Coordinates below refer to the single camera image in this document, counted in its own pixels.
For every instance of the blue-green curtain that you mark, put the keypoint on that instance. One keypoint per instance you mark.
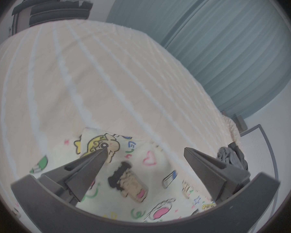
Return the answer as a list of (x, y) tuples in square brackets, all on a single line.
[(232, 57), (160, 8)]

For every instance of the bed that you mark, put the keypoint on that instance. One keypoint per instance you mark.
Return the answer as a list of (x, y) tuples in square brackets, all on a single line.
[(87, 69)]

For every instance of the white printed pyjama top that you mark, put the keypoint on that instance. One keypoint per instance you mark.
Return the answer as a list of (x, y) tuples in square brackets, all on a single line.
[(135, 159)]

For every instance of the grey garment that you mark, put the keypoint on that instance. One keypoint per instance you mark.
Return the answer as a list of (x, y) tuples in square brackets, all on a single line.
[(226, 156)]

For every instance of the black garment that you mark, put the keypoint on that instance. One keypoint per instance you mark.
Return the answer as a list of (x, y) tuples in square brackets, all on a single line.
[(243, 162)]

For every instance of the crumpled pale cloth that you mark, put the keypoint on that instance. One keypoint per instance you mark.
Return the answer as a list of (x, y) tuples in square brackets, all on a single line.
[(75, 1)]

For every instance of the black chest of drawers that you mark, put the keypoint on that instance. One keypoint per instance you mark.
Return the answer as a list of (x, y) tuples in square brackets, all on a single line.
[(58, 14)]

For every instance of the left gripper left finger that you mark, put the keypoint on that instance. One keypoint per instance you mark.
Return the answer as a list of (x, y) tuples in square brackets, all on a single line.
[(87, 173)]

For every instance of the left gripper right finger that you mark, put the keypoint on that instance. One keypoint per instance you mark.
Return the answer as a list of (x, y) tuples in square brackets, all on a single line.
[(208, 173)]

